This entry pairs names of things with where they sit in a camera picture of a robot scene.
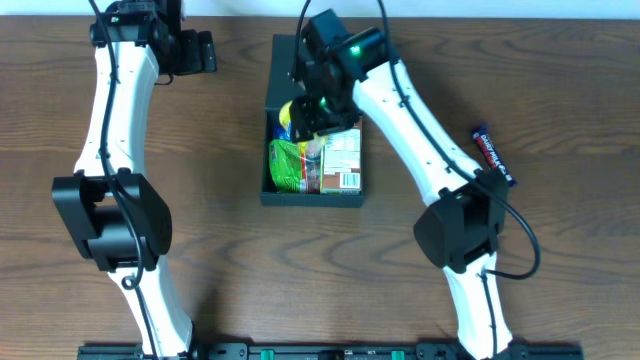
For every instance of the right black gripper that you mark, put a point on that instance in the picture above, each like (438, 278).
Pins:
(304, 122)

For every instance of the blue Oreo cookie pack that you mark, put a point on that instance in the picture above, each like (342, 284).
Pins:
(280, 133)

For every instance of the purple Dairy Milk bar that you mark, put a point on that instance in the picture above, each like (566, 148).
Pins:
(485, 144)

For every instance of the black gift box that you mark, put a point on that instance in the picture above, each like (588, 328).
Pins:
(280, 90)

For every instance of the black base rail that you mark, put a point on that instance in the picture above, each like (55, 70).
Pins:
(422, 351)

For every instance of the green snack mix bag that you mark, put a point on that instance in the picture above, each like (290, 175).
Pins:
(295, 168)

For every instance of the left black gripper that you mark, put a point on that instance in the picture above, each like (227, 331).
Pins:
(205, 51)

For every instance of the yellow plastic jar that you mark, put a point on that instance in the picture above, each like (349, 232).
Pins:
(285, 115)

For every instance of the brown and white carton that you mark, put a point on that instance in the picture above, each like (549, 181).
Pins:
(342, 163)

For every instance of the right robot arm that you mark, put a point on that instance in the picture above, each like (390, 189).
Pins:
(459, 228)

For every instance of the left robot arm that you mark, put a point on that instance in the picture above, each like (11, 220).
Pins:
(113, 214)

